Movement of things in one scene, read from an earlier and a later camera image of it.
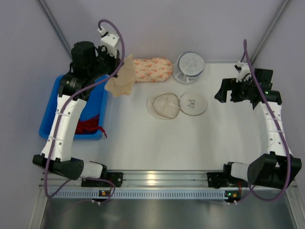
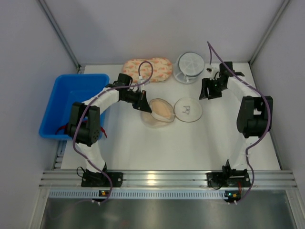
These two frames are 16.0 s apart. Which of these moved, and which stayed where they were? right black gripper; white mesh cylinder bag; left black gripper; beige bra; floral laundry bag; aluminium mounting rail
Moved: beige bra; right black gripper; left black gripper
Stayed: floral laundry bag; aluminium mounting rail; white mesh cylinder bag
